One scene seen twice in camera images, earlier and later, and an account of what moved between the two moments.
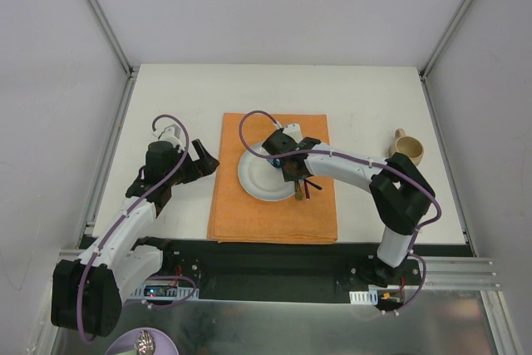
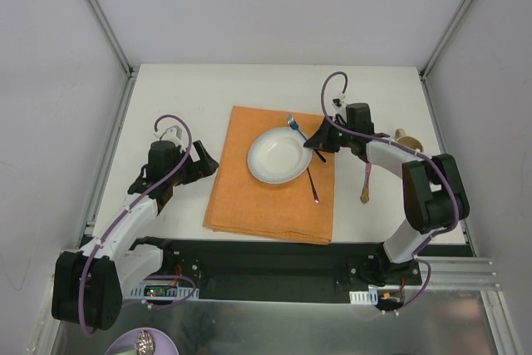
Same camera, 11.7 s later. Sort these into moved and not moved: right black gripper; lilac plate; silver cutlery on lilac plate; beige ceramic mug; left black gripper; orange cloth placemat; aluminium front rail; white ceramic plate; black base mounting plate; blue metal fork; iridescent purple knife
Moved: white ceramic plate; iridescent purple knife; blue metal fork; right black gripper; orange cloth placemat
Not moved: aluminium front rail; black base mounting plate; lilac plate; left black gripper; silver cutlery on lilac plate; beige ceramic mug
